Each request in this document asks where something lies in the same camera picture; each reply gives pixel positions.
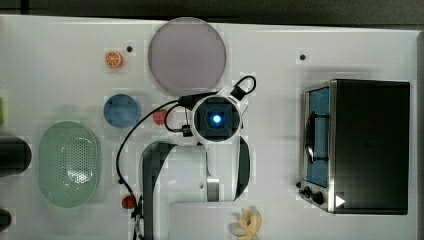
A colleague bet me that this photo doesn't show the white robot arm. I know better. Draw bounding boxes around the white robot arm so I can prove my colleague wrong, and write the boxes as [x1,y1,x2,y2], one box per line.
[140,93,251,240]

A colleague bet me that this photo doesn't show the green oval strainer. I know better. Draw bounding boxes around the green oval strainer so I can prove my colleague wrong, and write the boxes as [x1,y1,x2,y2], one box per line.
[38,121,99,208]

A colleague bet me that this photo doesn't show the toy strawberry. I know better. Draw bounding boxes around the toy strawberry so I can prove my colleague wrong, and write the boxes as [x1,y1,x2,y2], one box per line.
[153,109,167,125]

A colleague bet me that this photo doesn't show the lavender round plate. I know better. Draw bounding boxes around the lavender round plate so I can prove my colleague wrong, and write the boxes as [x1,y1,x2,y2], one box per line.
[148,17,226,96]

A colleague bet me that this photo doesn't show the blue bowl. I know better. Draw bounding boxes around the blue bowl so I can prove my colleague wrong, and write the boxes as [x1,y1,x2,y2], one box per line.
[103,94,141,128]

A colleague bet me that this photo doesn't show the peeled banana toy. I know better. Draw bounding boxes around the peeled banana toy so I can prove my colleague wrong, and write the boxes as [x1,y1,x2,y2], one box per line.
[229,208,262,240]

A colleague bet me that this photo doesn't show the orange slice toy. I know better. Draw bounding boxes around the orange slice toy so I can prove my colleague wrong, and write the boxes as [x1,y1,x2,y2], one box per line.
[105,51,124,68]

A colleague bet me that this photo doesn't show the red tomato toy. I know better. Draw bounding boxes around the red tomato toy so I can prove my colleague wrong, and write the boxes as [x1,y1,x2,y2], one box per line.
[121,195,136,209]

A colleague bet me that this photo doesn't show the silver toaster oven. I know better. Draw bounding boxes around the silver toaster oven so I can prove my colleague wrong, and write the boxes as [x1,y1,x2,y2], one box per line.
[296,79,410,215]

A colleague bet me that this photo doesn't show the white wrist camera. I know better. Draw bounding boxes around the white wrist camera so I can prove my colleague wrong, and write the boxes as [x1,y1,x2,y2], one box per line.
[217,84,247,102]

